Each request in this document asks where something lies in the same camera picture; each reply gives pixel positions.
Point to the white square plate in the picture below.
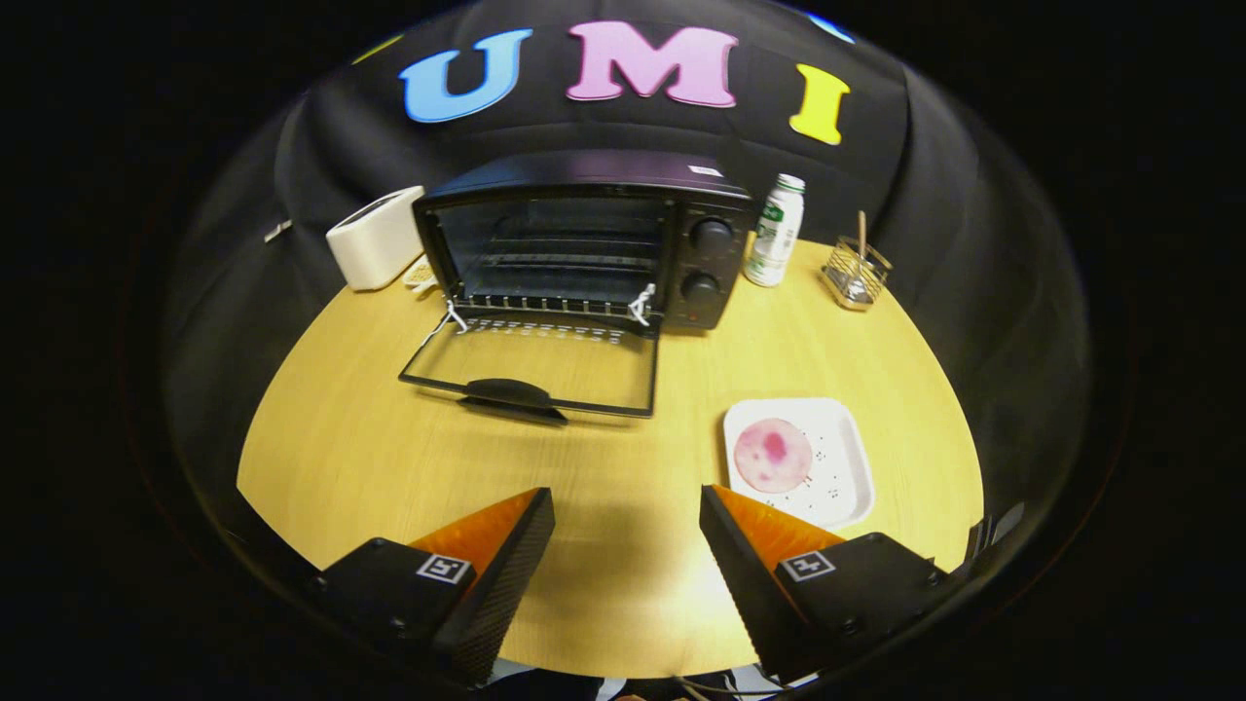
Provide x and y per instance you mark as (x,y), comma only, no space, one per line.
(839,458)

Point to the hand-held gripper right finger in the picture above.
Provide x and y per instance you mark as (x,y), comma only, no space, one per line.
(745,584)

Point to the round pink food slice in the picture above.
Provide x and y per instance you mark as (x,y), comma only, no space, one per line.
(774,456)

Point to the small white tag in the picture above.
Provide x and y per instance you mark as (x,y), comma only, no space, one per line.
(277,232)

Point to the white bread toaster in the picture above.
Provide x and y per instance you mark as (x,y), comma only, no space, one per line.
(375,243)

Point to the black toaster oven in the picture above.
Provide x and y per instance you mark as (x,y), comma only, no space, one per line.
(711,277)

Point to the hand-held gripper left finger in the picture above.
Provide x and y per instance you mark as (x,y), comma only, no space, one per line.
(506,584)

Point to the wooden stick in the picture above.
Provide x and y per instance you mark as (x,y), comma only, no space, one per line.
(861,229)

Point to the white drink bottle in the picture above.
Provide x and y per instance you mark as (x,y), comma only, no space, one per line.
(776,239)

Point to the small dish of beige snacks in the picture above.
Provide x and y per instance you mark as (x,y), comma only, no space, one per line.
(421,275)

